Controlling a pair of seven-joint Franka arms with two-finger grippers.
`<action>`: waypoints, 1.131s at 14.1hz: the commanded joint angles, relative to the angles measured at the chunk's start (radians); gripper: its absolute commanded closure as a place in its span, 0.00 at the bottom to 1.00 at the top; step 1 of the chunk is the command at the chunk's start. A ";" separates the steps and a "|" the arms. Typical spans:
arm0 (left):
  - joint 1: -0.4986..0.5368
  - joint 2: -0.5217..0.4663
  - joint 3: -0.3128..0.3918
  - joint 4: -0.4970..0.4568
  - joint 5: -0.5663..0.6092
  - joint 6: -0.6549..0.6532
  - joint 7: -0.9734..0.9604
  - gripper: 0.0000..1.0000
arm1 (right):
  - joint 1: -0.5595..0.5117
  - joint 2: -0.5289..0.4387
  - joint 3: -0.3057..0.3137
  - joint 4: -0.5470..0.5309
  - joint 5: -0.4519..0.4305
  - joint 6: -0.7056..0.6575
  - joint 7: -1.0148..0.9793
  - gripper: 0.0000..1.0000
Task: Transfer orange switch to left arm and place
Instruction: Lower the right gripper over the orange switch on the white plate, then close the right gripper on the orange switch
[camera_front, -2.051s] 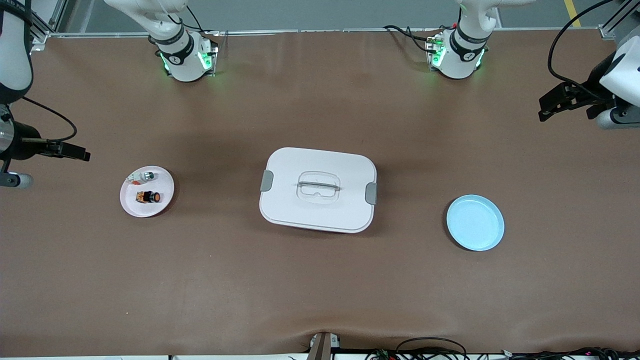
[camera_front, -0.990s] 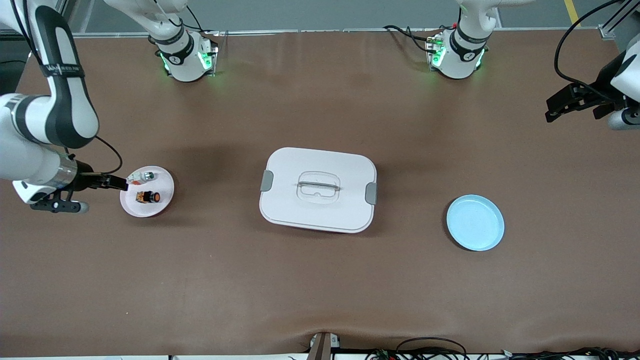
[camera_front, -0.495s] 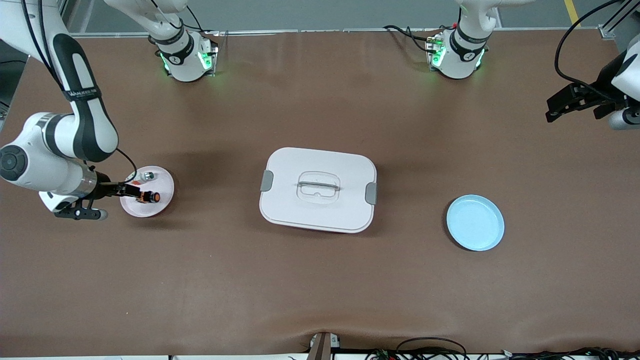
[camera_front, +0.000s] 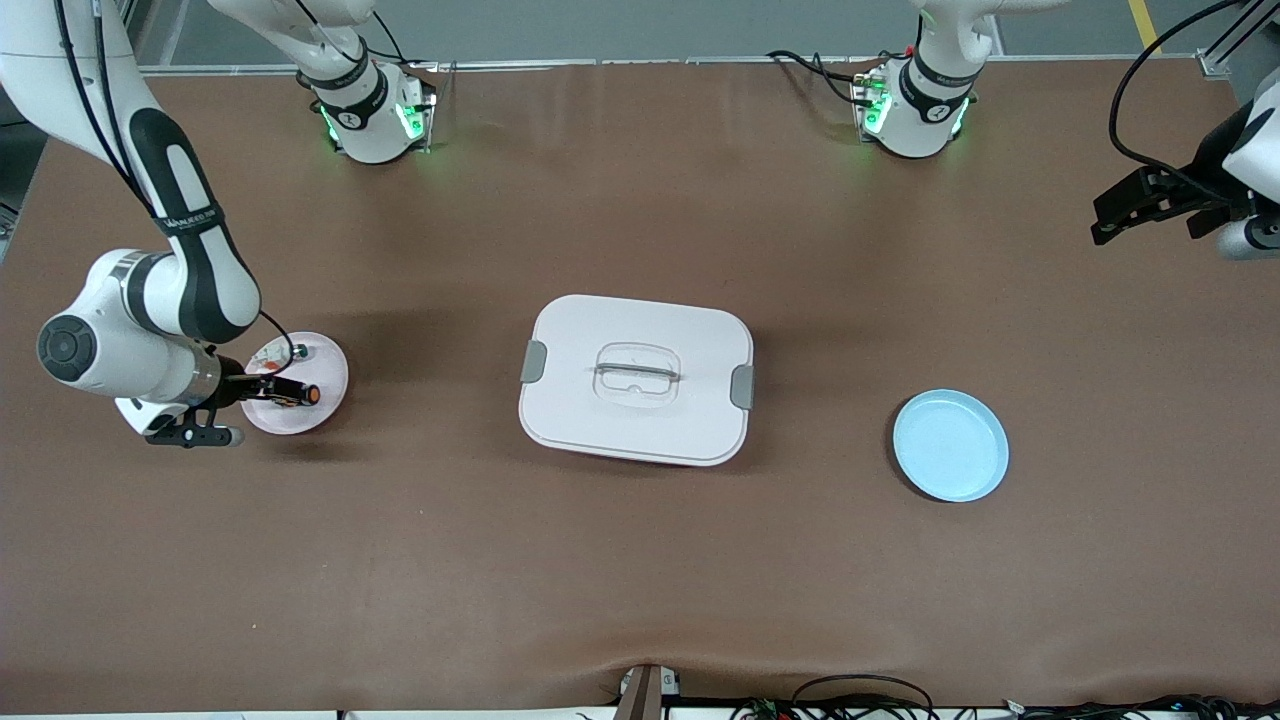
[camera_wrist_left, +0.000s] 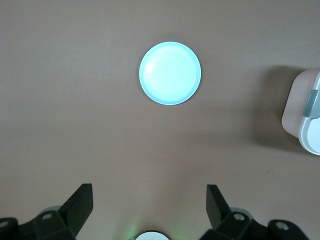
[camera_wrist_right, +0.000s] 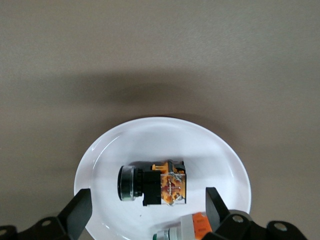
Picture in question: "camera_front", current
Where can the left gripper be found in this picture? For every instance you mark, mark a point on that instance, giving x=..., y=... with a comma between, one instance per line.
x=1203, y=188

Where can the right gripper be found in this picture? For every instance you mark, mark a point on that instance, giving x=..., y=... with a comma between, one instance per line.
x=236, y=389

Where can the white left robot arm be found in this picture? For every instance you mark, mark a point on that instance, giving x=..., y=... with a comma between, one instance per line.
x=925, y=122

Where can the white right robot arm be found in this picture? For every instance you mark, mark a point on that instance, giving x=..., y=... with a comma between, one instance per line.
x=120, y=350

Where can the grey box latch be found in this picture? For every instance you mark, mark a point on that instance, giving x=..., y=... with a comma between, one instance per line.
x=742, y=387
x=533, y=361

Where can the white lidded plastic box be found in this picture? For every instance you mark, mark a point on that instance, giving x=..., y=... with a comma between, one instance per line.
x=630, y=430

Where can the small white red part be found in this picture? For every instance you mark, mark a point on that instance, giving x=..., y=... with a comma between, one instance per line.
x=268, y=357

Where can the pink round plate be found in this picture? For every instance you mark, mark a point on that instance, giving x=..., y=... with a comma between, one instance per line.
x=325, y=362

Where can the light blue round plate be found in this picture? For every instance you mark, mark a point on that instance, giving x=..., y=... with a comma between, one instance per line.
x=950, y=447

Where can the aluminium frame profile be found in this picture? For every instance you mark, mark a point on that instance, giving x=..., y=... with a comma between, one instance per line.
x=1215, y=62

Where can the metal table edge rail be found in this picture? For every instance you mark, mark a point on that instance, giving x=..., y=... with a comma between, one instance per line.
x=600, y=63

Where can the brown camera mount post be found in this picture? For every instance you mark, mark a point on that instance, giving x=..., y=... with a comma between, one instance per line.
x=640, y=695

